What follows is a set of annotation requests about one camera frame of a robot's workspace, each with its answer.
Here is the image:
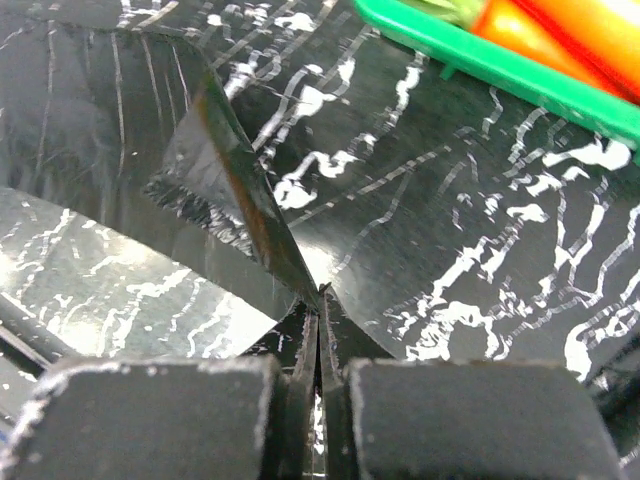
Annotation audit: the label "black trash bag roll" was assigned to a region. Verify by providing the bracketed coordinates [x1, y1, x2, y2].
[1, 9, 322, 319]

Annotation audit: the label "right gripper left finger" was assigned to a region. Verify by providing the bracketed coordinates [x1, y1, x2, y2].
[244, 302, 319, 479]

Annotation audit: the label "large orange carrot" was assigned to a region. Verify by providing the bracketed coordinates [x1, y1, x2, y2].
[520, 0, 639, 100]

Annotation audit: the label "small orange carrot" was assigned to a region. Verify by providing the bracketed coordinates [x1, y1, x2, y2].
[417, 0, 606, 89]

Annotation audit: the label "green plastic basket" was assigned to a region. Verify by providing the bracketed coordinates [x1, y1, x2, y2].
[355, 1, 639, 170]

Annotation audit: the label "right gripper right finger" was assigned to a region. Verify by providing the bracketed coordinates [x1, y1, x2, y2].
[318, 292, 391, 479]

